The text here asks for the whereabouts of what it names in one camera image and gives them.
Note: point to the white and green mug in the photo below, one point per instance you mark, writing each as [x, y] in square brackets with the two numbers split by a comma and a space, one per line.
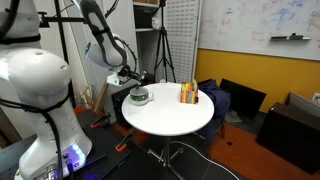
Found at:
[140, 97]

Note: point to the whiteboard marker tray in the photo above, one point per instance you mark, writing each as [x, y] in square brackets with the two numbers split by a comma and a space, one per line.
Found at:
[283, 38]

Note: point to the black floor box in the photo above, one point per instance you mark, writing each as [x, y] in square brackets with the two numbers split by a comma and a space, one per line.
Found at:
[120, 106]

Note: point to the white shelf unit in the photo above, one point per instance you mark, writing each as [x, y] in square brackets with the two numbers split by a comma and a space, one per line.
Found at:
[143, 30]

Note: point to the white perforated panel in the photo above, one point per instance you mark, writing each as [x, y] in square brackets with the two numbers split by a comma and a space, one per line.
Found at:
[185, 20]

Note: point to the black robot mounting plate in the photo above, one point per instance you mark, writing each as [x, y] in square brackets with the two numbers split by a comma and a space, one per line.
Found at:
[100, 146]

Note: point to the black cabinet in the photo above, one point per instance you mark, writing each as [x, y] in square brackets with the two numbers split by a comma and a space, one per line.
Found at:
[290, 140]

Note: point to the dark blue cloth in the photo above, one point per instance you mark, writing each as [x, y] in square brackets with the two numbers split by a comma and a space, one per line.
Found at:
[216, 100]

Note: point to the metal table pedestal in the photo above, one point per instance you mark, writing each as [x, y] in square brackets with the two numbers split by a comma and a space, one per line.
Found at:
[166, 150]

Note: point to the colourful striped block box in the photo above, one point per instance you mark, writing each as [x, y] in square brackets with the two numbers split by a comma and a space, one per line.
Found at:
[188, 95]

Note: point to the large whiteboard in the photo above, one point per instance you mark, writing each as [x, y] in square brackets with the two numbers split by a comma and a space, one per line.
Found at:
[253, 20]

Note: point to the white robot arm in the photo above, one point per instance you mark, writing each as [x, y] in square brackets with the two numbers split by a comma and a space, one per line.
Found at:
[33, 83]

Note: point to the wooden plank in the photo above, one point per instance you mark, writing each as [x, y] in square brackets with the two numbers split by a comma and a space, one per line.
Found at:
[101, 98]

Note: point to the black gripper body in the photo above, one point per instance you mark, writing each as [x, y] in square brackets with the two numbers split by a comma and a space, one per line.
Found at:
[127, 74]

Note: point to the grey monitor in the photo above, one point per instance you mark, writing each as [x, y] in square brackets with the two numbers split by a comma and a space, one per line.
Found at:
[303, 105]

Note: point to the black storage box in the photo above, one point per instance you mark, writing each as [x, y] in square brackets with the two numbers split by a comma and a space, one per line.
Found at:
[144, 16]

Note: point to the black camera stand pole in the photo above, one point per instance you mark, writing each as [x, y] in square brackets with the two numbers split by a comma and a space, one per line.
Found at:
[60, 40]

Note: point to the black leaning panel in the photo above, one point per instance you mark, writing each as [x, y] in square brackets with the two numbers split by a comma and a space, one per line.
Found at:
[243, 96]

